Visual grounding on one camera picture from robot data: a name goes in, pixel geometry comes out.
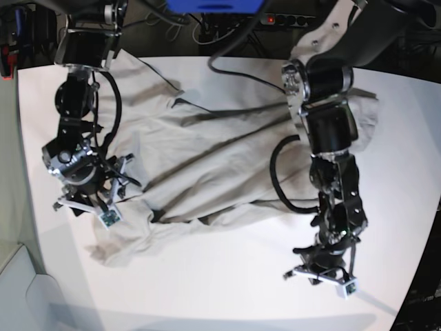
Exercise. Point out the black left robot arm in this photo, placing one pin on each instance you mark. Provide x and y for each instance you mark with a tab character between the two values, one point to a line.
317	79

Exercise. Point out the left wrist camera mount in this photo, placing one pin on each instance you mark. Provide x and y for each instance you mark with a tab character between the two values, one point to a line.
345	285

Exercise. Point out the red and black clamp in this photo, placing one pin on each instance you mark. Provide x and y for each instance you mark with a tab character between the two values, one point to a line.
8	62

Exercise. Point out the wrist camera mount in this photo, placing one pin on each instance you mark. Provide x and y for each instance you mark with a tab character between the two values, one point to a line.
345	285
104	208

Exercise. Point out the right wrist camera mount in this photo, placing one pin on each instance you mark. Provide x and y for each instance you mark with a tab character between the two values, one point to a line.
104	208

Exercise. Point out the blue box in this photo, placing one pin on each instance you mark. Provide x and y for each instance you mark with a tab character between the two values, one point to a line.
215	6

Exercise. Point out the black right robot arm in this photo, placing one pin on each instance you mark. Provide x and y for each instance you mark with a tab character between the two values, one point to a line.
88	45

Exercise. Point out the black power strip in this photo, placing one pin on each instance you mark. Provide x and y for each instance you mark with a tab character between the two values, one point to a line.
286	20

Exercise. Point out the beige t-shirt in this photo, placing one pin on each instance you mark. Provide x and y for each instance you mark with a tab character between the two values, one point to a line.
197	169

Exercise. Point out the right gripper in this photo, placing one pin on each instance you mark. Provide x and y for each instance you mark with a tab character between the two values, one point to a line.
80	171

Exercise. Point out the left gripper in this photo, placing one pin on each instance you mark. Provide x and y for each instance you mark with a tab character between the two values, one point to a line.
325	257

